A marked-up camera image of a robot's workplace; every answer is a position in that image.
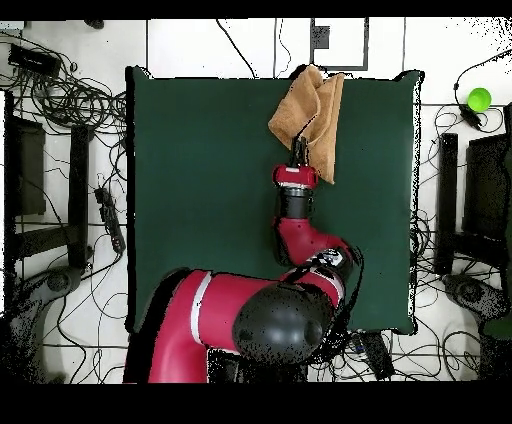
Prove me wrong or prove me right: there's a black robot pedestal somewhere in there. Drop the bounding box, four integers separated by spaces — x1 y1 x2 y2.
206 347 309 383

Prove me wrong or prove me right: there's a black flat panel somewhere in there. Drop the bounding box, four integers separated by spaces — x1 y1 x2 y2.
14 117 48 217
462 133 512 241

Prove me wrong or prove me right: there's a black electronics box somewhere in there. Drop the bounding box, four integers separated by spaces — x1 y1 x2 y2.
7 43 62 77

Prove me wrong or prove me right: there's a tan terry towel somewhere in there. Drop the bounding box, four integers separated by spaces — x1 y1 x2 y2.
267 64 346 186

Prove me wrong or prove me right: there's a thin black cable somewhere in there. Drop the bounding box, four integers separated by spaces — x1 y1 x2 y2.
272 17 292 80

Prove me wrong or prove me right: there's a black power strip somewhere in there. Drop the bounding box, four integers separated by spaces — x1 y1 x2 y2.
93 186 127 255

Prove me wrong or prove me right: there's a bright green ball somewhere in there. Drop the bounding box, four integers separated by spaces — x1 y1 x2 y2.
466 86 493 113

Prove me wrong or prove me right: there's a black power adapter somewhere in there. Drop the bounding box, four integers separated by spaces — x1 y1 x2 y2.
459 104 484 130

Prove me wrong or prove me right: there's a black upright bar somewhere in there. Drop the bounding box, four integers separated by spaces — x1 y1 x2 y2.
66 124 92 270
435 132 460 276

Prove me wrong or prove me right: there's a black cable tangle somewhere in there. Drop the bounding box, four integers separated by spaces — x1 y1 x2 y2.
0 31 128 137

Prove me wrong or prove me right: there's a long black cable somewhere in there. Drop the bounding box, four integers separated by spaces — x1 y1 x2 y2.
215 17 258 80

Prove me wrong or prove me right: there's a dark green table cloth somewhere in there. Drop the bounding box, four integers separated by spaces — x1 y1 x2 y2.
124 65 425 335

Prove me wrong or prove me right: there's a black power brick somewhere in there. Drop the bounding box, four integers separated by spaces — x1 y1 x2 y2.
359 331 396 381

